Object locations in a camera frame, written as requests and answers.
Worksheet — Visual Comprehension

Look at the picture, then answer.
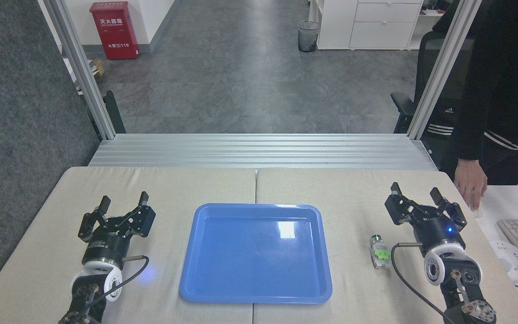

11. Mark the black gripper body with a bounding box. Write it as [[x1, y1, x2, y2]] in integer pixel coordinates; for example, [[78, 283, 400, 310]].
[[414, 216, 466, 255], [82, 230, 130, 270]]

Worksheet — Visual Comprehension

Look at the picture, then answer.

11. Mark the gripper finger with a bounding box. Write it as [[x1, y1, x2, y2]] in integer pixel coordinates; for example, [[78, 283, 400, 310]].
[[78, 196, 112, 243], [114, 191, 156, 238], [384, 182, 427, 225], [429, 187, 468, 229]]

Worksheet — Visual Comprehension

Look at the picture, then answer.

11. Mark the blue plastic tray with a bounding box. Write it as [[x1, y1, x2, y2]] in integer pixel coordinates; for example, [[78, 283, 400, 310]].
[[179, 203, 333, 304]]

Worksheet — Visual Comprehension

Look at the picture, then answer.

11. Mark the person's hand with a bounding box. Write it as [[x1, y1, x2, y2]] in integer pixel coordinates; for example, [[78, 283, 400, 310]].
[[453, 158, 488, 210]]

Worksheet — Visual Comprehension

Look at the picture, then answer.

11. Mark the beige table mat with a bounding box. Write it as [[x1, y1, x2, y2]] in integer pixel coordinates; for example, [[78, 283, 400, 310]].
[[253, 168, 518, 324], [0, 166, 257, 324]]

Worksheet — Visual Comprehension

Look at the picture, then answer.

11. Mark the white side desk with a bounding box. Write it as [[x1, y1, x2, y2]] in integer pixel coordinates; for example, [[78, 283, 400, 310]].
[[455, 184, 518, 324]]

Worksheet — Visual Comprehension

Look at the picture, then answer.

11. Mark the white power strip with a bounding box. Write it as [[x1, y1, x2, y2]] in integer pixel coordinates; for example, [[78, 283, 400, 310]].
[[488, 239, 518, 283]]

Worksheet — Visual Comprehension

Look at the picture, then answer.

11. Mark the grey felt partition panel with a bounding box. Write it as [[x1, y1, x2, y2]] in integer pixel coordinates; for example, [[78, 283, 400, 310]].
[[0, 0, 103, 312]]

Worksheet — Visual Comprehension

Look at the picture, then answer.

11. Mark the person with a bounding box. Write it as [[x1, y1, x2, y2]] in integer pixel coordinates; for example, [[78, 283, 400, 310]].
[[422, 0, 518, 186]]

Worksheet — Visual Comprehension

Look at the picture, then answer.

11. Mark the black office chair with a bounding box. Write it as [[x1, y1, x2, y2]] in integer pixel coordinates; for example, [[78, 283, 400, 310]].
[[391, 31, 475, 135]]

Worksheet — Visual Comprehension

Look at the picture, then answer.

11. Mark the white drawer cabinet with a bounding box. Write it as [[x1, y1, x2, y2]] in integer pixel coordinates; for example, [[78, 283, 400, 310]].
[[308, 0, 424, 50]]

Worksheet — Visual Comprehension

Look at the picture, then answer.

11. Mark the mesh waste bin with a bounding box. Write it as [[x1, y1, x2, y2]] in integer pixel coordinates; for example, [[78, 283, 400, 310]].
[[298, 21, 321, 53]]

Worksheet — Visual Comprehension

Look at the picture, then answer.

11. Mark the red fire extinguisher box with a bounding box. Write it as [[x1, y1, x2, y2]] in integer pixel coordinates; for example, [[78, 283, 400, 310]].
[[89, 1, 140, 61]]

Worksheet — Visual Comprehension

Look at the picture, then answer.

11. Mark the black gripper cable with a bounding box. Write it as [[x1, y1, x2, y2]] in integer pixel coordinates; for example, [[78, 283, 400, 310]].
[[84, 255, 151, 311], [390, 242, 457, 324]]

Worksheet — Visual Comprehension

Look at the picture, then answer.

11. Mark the silver aluminium rail bed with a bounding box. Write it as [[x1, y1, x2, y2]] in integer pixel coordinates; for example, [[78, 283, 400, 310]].
[[88, 133, 438, 171]]

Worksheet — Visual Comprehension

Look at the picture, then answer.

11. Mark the silver aluminium post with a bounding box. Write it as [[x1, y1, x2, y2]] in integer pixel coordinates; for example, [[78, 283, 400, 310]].
[[39, 0, 116, 140], [406, 0, 482, 140]]

